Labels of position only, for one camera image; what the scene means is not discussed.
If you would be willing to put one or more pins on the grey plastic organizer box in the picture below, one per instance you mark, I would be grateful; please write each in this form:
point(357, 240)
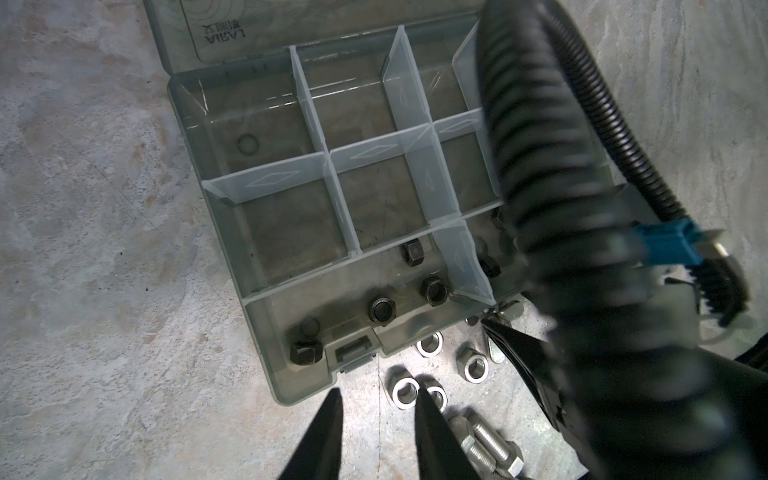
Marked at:
point(325, 134)

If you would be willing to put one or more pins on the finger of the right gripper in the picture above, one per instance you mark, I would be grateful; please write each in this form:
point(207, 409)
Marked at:
point(527, 354)

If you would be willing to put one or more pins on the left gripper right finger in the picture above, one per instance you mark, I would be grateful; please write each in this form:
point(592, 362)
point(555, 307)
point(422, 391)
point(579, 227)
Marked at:
point(439, 454)

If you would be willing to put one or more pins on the silver nut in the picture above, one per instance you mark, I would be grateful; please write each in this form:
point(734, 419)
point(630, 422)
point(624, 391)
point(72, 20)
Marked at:
point(472, 366)
point(431, 346)
point(402, 388)

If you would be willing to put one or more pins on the silver bolt in pile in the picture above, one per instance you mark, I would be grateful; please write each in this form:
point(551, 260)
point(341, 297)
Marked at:
point(485, 448)

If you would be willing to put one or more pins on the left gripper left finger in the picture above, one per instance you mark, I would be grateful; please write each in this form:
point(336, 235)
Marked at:
point(318, 455)

